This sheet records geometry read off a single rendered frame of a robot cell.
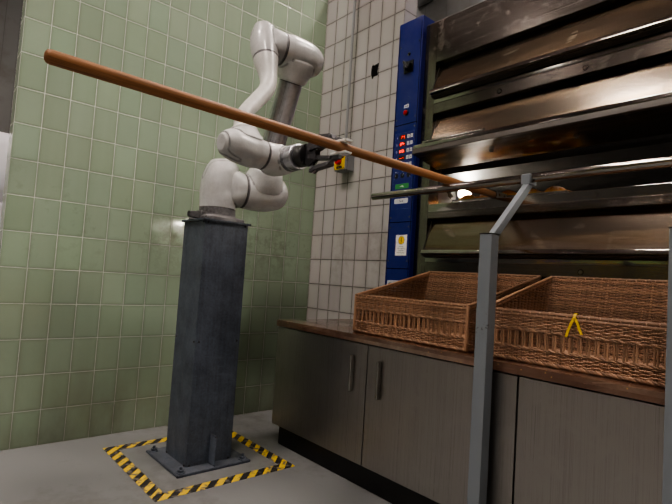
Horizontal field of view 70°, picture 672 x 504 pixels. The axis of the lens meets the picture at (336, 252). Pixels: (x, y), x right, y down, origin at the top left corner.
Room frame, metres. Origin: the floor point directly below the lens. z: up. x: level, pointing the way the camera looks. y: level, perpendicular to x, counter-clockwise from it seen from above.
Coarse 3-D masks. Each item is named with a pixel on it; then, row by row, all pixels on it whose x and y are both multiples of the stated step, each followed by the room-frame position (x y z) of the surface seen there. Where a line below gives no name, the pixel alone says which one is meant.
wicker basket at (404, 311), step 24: (384, 288) 2.07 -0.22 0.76; (408, 288) 2.19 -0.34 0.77; (432, 288) 2.24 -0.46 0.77; (456, 288) 2.14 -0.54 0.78; (504, 288) 1.96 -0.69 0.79; (360, 312) 2.01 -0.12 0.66; (384, 312) 1.85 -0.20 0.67; (408, 312) 1.76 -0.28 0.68; (432, 312) 1.68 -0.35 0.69; (456, 312) 1.60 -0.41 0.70; (384, 336) 1.85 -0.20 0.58; (408, 336) 1.76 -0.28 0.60; (432, 336) 1.67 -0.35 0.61; (456, 336) 1.60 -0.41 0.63
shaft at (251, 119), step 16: (64, 64) 0.95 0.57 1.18; (80, 64) 0.97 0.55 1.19; (96, 64) 0.99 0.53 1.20; (112, 80) 1.02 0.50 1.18; (128, 80) 1.03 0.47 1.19; (144, 80) 1.06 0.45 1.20; (160, 96) 1.09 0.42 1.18; (176, 96) 1.11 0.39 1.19; (192, 96) 1.13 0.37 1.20; (224, 112) 1.19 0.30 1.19; (240, 112) 1.22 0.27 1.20; (272, 128) 1.29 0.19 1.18; (288, 128) 1.32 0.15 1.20; (320, 144) 1.41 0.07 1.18; (336, 144) 1.44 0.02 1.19; (368, 160) 1.56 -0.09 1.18; (384, 160) 1.59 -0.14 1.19; (432, 176) 1.77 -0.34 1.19; (480, 192) 2.00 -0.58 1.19
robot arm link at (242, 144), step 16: (256, 64) 1.83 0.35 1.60; (272, 64) 1.82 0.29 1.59; (272, 80) 1.80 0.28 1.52; (256, 96) 1.71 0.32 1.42; (240, 128) 1.58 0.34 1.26; (256, 128) 1.63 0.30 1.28; (224, 144) 1.54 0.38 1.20; (240, 144) 1.55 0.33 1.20; (256, 144) 1.59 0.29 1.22; (240, 160) 1.59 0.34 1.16; (256, 160) 1.61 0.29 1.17
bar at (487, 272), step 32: (640, 160) 1.32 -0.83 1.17; (384, 192) 2.06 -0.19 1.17; (416, 192) 1.92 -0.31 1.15; (480, 256) 1.43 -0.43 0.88; (480, 288) 1.43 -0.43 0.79; (480, 320) 1.42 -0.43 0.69; (480, 352) 1.42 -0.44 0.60; (480, 384) 1.42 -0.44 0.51; (480, 416) 1.41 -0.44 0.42; (480, 448) 1.41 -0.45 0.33; (480, 480) 1.41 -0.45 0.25
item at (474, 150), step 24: (576, 120) 1.67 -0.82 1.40; (600, 120) 1.63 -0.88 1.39; (624, 120) 1.60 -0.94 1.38; (648, 120) 1.58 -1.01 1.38; (456, 144) 2.05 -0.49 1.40; (480, 144) 2.00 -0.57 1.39; (504, 144) 1.95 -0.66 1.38; (528, 144) 1.91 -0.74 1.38; (552, 144) 1.87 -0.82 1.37; (576, 144) 1.83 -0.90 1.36
